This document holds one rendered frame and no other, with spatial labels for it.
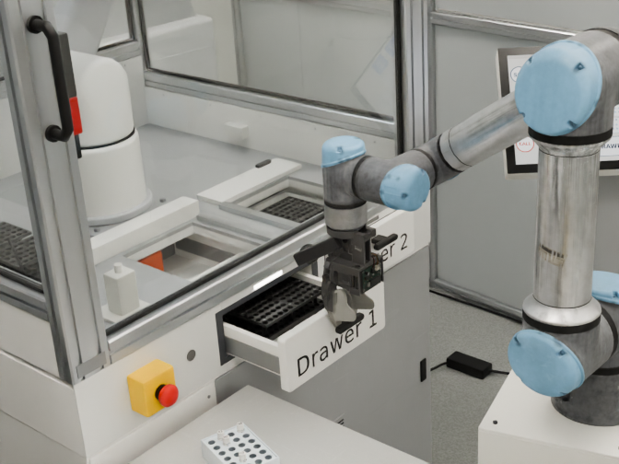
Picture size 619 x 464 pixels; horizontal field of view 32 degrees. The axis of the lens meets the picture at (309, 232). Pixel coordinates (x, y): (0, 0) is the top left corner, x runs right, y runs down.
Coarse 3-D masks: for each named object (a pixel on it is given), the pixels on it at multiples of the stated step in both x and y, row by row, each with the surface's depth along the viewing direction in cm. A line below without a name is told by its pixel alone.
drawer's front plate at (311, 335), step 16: (320, 320) 193; (368, 320) 205; (384, 320) 209; (288, 336) 187; (304, 336) 190; (320, 336) 194; (336, 336) 198; (352, 336) 202; (368, 336) 206; (288, 352) 188; (304, 352) 191; (320, 352) 195; (336, 352) 199; (288, 368) 189; (304, 368) 192; (320, 368) 196; (288, 384) 190
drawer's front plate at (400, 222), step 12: (396, 216) 232; (408, 216) 236; (384, 228) 229; (396, 228) 233; (408, 228) 237; (396, 240) 234; (408, 240) 238; (384, 252) 231; (396, 252) 235; (408, 252) 239; (384, 264) 233
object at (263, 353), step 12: (300, 276) 216; (312, 276) 215; (228, 324) 199; (228, 336) 199; (240, 336) 197; (252, 336) 195; (228, 348) 200; (240, 348) 198; (252, 348) 195; (264, 348) 193; (276, 348) 191; (252, 360) 197; (264, 360) 194; (276, 360) 192; (276, 372) 193
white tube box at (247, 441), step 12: (228, 432) 185; (252, 432) 184; (204, 444) 182; (216, 444) 182; (240, 444) 182; (252, 444) 181; (264, 444) 181; (204, 456) 183; (216, 456) 178; (228, 456) 179; (252, 456) 179; (264, 456) 178; (276, 456) 177
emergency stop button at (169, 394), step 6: (168, 384) 182; (162, 390) 180; (168, 390) 181; (174, 390) 182; (162, 396) 180; (168, 396) 181; (174, 396) 182; (162, 402) 181; (168, 402) 181; (174, 402) 182
